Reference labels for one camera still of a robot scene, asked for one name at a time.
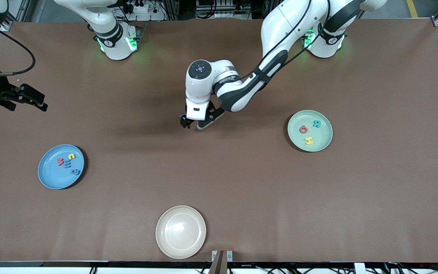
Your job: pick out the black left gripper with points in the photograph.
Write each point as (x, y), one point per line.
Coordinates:
(184, 122)

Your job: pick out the red foam small letter w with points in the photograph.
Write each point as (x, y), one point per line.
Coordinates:
(60, 162)

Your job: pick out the blue foam small letter m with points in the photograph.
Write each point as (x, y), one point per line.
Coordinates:
(67, 164)

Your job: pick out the blue foam small letter a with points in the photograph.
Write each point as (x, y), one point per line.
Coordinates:
(75, 172)

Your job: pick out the red foam capital letter Q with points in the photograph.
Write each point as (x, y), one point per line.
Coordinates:
(301, 130)

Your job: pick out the yellow foam capital letter H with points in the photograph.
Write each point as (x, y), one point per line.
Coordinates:
(309, 141)

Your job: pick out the teal foam capital letter R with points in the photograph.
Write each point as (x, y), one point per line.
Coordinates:
(316, 123)

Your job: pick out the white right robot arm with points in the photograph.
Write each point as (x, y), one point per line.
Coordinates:
(116, 38)

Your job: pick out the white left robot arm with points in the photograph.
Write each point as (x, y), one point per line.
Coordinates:
(280, 26)

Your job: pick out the blue round plate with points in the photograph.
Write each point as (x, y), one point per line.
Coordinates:
(51, 175)

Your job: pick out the brown table mat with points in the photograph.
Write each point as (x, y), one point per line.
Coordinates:
(242, 190)

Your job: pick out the beige round plate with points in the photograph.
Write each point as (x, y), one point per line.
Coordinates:
(181, 232)

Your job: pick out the white power strip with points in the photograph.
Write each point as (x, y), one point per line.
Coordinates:
(143, 9)

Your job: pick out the green round plate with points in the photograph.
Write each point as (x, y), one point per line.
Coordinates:
(323, 137)

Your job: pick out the brown pole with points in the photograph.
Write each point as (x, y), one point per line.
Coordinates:
(217, 268)

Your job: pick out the metal table edge bracket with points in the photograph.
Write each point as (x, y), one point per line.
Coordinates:
(229, 254)

